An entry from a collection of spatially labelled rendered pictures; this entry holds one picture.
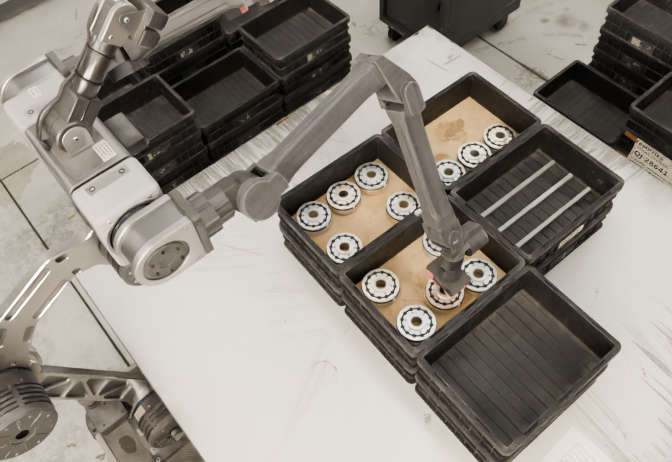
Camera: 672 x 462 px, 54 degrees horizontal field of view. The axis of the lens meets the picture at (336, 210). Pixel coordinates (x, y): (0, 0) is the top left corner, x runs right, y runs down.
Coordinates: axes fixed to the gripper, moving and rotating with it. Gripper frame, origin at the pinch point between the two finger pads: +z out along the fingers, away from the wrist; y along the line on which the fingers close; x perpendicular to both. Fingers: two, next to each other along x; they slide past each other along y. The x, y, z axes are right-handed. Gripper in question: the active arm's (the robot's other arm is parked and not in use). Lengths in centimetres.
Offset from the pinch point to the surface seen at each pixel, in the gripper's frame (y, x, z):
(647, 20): 51, -173, 38
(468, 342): -13.6, 4.3, 4.2
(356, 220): 34.4, 2.4, 4.7
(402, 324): 0.0, 15.0, 1.4
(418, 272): 9.8, 0.3, 4.4
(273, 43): 149, -43, 40
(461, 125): 41, -47, 4
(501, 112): 35, -58, 1
